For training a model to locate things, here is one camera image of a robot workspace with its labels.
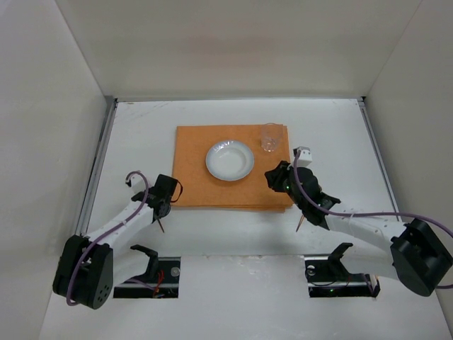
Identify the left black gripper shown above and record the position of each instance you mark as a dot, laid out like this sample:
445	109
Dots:
160	207

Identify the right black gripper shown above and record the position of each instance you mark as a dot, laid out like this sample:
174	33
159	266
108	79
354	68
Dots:
308	209

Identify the copper fork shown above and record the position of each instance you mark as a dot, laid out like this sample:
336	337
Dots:
161	226

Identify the clear plastic cup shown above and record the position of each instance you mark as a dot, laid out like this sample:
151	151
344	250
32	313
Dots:
271	135

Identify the copper spoon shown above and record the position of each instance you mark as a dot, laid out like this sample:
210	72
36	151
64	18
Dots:
300	223

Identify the white paper plate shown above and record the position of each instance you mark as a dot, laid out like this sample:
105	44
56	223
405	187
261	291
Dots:
229	160

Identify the orange cloth napkin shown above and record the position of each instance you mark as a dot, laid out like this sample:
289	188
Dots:
201	189

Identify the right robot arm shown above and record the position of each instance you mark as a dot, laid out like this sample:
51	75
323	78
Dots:
410	252

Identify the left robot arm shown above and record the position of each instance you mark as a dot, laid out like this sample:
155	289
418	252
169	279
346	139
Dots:
105	263

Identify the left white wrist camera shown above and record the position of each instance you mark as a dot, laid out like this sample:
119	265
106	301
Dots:
130	182

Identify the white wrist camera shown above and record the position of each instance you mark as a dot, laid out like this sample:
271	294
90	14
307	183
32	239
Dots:
305	156
130	182

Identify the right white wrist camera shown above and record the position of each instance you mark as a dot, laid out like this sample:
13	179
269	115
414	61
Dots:
305	156

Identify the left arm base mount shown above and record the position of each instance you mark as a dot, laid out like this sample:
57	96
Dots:
164	284

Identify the left aluminium table rail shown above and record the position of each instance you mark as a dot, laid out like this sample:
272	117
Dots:
89	194

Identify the aluminium table rail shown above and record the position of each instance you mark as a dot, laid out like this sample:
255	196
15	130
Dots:
368	125
89	194

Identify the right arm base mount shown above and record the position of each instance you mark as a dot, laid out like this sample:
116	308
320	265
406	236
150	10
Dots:
328	278

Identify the right aluminium table rail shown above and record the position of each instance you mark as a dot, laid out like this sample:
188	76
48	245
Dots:
368	125

